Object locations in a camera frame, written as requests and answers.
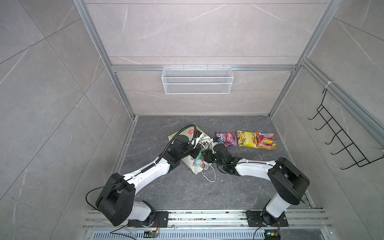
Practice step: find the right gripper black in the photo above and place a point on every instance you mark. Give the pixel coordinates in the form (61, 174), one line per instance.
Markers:
(208, 156)

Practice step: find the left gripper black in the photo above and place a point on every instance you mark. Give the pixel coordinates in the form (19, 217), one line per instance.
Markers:
(197, 149)

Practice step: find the white paper gift bag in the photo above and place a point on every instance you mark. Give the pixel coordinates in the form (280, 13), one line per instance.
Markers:
(189, 162)

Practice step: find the purple Fox's berries packet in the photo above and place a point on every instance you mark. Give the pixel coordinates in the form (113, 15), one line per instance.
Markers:
(229, 139)

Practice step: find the yellow green snack packet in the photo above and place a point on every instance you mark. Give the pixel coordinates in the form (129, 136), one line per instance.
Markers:
(247, 139)

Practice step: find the Fox's fruits candy packet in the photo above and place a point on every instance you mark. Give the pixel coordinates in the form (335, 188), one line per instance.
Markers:
(266, 141)

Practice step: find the teal cherry mint packet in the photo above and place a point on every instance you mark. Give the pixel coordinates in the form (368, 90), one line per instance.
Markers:
(201, 165)

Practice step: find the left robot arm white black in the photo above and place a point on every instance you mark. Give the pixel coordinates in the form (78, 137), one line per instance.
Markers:
(117, 198)

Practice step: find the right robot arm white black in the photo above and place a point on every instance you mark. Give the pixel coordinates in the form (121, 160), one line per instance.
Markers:
(289, 182)

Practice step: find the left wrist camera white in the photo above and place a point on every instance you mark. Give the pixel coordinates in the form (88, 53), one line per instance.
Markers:
(197, 135)

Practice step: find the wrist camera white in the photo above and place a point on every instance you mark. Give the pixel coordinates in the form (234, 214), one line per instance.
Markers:
(213, 142)
(197, 135)

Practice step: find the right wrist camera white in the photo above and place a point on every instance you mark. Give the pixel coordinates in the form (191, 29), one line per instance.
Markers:
(213, 142)

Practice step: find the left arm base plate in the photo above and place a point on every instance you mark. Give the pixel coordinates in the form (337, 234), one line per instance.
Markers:
(157, 219)

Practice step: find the white wire mesh basket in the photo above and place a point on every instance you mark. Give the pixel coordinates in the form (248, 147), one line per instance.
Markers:
(197, 80)

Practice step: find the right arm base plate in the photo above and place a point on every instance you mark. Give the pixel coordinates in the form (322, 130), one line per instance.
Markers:
(264, 219)

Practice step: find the aluminium rail frame front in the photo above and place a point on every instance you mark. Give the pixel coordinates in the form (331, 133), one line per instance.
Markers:
(219, 224)

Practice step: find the black wire hook rack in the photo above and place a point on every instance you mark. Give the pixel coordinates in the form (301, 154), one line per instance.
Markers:
(359, 159)

